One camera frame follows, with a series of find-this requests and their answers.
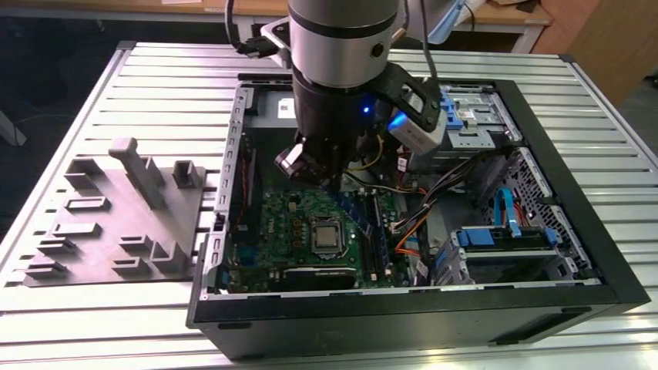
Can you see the large blue disk carrier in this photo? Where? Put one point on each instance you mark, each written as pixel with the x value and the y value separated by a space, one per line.
pixel 458 119

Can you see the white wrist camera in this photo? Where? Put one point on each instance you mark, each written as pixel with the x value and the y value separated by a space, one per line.
pixel 416 133

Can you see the silver CPU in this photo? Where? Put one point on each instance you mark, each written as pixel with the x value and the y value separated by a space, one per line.
pixel 327 237

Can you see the wooden desk with white frame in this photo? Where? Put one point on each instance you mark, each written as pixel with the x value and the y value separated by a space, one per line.
pixel 153 5

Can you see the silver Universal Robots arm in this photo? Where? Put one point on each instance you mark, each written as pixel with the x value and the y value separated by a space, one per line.
pixel 339 42

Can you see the low metal disk bay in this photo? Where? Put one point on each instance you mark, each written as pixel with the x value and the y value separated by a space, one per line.
pixel 514 254

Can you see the black open PC case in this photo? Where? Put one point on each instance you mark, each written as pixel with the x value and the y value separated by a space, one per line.
pixel 411 323

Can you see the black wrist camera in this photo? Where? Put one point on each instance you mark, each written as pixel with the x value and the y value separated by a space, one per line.
pixel 295 163

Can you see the black CPU socket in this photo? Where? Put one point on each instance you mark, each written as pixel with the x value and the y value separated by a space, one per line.
pixel 328 252

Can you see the black graphics card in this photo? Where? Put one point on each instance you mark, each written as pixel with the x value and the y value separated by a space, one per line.
pixel 319 278

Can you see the brown wooden cabinet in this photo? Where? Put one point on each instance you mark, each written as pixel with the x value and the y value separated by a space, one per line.
pixel 606 38

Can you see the green motherboard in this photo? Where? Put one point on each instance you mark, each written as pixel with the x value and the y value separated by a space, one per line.
pixel 278 231

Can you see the grey power supply unit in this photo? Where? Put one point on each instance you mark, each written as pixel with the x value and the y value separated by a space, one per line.
pixel 267 154

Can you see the grey parts rack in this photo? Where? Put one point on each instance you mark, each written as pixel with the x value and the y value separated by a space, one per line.
pixel 128 216

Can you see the blue disk carrier with disk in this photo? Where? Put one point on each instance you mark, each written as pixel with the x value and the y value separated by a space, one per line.
pixel 475 237

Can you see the tall metal disk bay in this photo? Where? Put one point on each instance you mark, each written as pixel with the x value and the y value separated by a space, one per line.
pixel 472 138

